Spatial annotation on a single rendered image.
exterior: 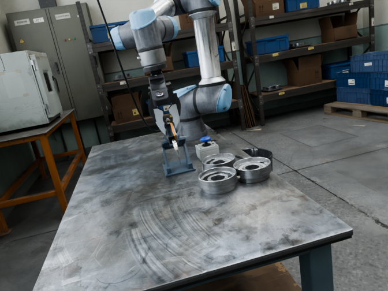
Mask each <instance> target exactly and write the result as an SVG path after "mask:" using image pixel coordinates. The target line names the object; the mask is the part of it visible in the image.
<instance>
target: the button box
mask: <svg viewBox="0 0 388 291"><path fill-rule="evenodd" d="M195 147H196V153H197V157H198V158H199V159H200V160H201V161H202V159H203V158H205V157H207V156H209V155H213V154H219V146H218V145H217V144H216V143H215V142H214V141H210V142H208V144H204V143H202V144H197V145H195Z"/></svg>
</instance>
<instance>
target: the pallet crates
mask: <svg viewBox="0 0 388 291"><path fill-rule="evenodd" d="M350 65H351V69H349V70H345V71H341V72H336V73H335V75H336V88H337V90H336V92H337V101H336V102H334V103H328V104H325V105H324V106H323V107H324V114H328V115H335V116H339V117H346V118H354V119H358V120H366V121H373V122H380V123H384V124H388V120H387V119H382V118H374V117H367V113H374V114H383V115H388V50H387V51H373V52H369V53H364V54H358V55H353V56H350ZM346 71H348V73H343V72H346ZM336 107H337V108H341V109H343V110H351V111H353V112H352V114H345V113H337V109H336Z"/></svg>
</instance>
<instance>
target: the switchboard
mask: <svg viewBox="0 0 388 291"><path fill-rule="evenodd" d="M38 1H39V5H40V9H35V10H27V11H22V12H14V13H6V18H7V21H8V24H9V29H10V31H11V33H12V37H13V40H14V44H15V47H16V50H17V51H26V50H29V51H35V52H39V53H46V55H47V58H48V61H49V64H50V67H51V71H52V74H53V76H54V77H55V78H56V79H57V83H58V87H59V92H58V91H57V92H58V96H59V99H60V102H61V106H62V111H64V110H70V109H74V110H73V114H74V118H75V120H76V125H77V128H78V131H79V135H80V139H81V143H82V146H83V150H84V153H85V156H87V153H86V151H85V147H84V143H83V139H82V136H81V132H80V128H79V124H78V121H84V120H89V119H93V120H94V124H95V128H96V132H97V135H98V139H99V143H100V145H101V144H102V142H101V140H100V136H99V132H98V127H97V124H96V121H95V118H98V117H104V115H103V110H102V106H101V103H100V99H99V94H98V90H97V87H96V82H95V78H94V74H93V71H92V66H91V62H90V59H89V55H88V50H87V46H86V43H85V39H84V34H83V30H82V27H81V22H80V19H79V14H78V11H77V7H76V4H71V5H63V6H57V3H56V0H38ZM81 8H82V11H83V16H84V20H85V24H86V27H87V32H88V36H89V39H90V40H91V42H90V43H91V44H94V41H93V38H92V33H91V31H90V29H89V26H92V25H93V23H92V19H91V14H90V11H89V7H88V4H87V3H86V2H84V3H81ZM94 60H95V65H96V69H97V72H98V76H99V81H100V83H101V84H104V83H107V81H106V76H105V72H104V69H103V64H102V60H101V57H100V54H99V52H96V53H94ZM103 94H104V95H103V97H104V100H105V104H106V109H107V113H108V115H113V111H112V108H111V106H112V104H111V99H110V93H109V92H104V93H103ZM106 97H107V98H108V100H109V102H110V104H111V106H110V104H109V102H108V100H107V98H106Z"/></svg>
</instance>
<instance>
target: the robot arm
mask: <svg viewBox="0 0 388 291"><path fill-rule="evenodd" d="M219 5H220V0H154V3H153V4H152V5H150V6H149V7H147V8H146V9H140V10H136V11H134V12H131V13H130V15H129V19H130V21H128V22H127V23H126V24H124V25H122V26H118V27H115V28H113V29H112V30H111V31H110V33H111V36H112V38H113V42H114V45H115V47H116V49H117V50H127V49H131V48H135V47H137V51H138V53H139V56H140V57H138V58H137V59H138V60H141V66H142V67H144V68H143V71H144V73H145V72H150V73H151V76H149V77H148V79H149V83H150V87H148V90H149V93H148V94H149V95H150V99H148V109H149V112H150V114H151V116H152V117H153V119H154V121H155V122H156V124H157V125H158V127H159V129H160V130H161V131H162V132H163V133H164V134H165V135H167V131H166V128H165V122H164V120H163V110H161V109H159V108H158V106H159V107H161V105H167V104H168V105H170V102H171V106H170V107H169V113H170V114H171V115H172V117H173V118H172V120H173V123H174V128H175V130H176V134H177V136H178V135H179V132H180V138H182V137H185V138H186V139H185V141H194V140H199V139H201V138H202V137H205V136H208V130H207V128H206V126H205V124H204V122H203V120H202V116H201V114H208V113H220V112H225V111H228V109H229V108H230V105H231V102H232V89H231V86H230V85H229V84H226V80H225V79H224V78H223V77H222V76H221V68H220V63H219V54H218V46H217V37H216V32H215V24H214V16H215V14H216V13H217V8H216V7H218V6H219ZM187 13H188V16H189V18H191V19H192V20H193V25H194V30H195V38H196V45H197V53H198V57H199V65H200V73H201V77H202V80H201V81H200V83H199V88H197V86H196V85H191V86H188V87H185V88H182V89H178V90H176V91H174V92H173V91H172V90H173V89H174V88H173V87H172V86H171V83H170V82H167V83H166V82H165V78H164V75H163V73H162V69H163V68H166V67H167V65H166V63H165V62H166V56H165V52H164V49H163V44H162V42H168V41H170V40H172V39H174V38H175V37H176V36H177V34H178V24H177V22H176V20H175V19H174V18H172V17H174V16H178V15H182V14H187Z"/></svg>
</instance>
